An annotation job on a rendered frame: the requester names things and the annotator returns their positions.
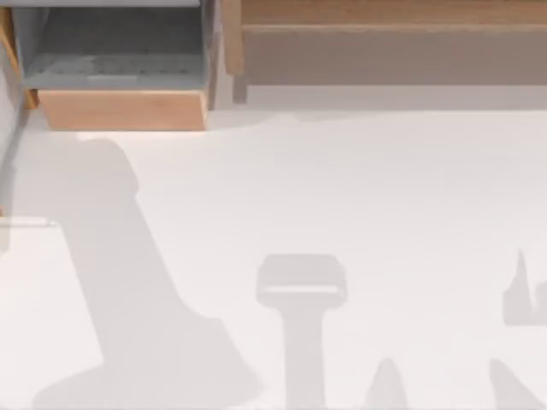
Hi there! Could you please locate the pale wooden drawer front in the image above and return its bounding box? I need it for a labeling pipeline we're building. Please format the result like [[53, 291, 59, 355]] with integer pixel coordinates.
[[36, 88, 209, 132]]

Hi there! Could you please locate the wooden open shelf unit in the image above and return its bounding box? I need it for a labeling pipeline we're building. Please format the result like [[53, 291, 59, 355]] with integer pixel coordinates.
[[222, 0, 547, 105]]

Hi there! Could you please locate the wooden cupboard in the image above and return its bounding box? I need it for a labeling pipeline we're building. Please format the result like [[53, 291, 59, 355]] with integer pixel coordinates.
[[0, 5, 41, 111]]

